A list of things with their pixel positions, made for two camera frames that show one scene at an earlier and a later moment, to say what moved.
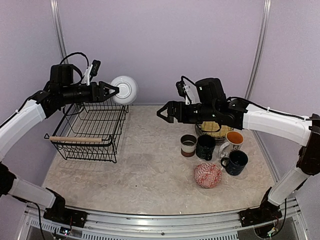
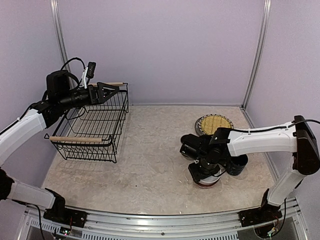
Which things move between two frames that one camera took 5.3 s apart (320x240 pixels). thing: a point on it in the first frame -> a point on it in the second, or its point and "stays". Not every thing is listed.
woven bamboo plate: (213, 126) stays
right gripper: (172, 105) -> (196, 174)
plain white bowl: (128, 89) -> (214, 178)
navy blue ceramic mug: (235, 165) stays
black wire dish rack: (86, 130) stays
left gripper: (94, 98) stays
